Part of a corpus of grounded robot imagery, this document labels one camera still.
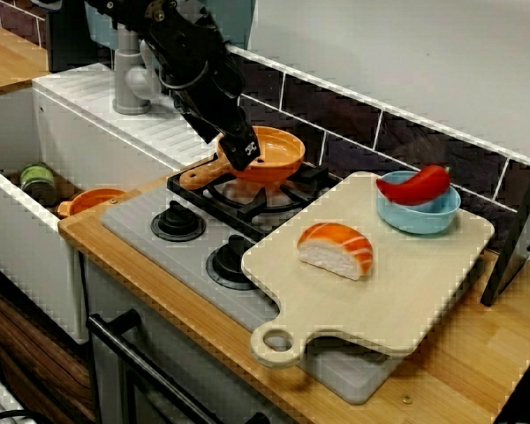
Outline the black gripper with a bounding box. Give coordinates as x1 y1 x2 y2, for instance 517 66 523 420
160 38 262 172

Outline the toy salmon sushi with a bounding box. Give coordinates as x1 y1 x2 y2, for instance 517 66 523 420
296 222 375 282

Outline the red toy chili pepper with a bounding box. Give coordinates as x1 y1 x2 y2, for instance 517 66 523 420
375 164 452 208

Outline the black burner grate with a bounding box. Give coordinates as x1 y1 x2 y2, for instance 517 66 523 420
166 152 341 242

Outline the orange toy frying pan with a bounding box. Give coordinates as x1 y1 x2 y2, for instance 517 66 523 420
178 125 306 192

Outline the black stove knob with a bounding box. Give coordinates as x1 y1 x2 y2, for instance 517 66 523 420
149 200 208 243
205 233 270 292

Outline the grey toy faucet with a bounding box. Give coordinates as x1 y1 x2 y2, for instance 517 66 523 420
111 21 164 116

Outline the grey toy stove panel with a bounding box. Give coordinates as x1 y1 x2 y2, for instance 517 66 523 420
100 174 403 406

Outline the orange toy pot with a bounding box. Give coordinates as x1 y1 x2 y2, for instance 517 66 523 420
56 188 128 220

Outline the white toy sink basin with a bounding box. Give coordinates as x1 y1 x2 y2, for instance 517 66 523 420
0 61 222 345

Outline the light blue plastic bowl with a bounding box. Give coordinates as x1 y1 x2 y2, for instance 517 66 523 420
375 170 463 235

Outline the light wooden cutting board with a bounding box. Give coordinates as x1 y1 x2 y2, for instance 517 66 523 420
240 170 496 370

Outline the white toy oven cabinet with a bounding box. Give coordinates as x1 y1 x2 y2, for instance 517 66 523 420
77 255 292 424

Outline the black leaning panel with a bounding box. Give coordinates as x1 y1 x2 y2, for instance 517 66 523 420
480 140 530 308

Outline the black oven door handle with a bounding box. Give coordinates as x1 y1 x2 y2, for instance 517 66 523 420
86 308 270 424

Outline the black cable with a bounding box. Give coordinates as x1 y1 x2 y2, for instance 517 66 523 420
0 408 43 424

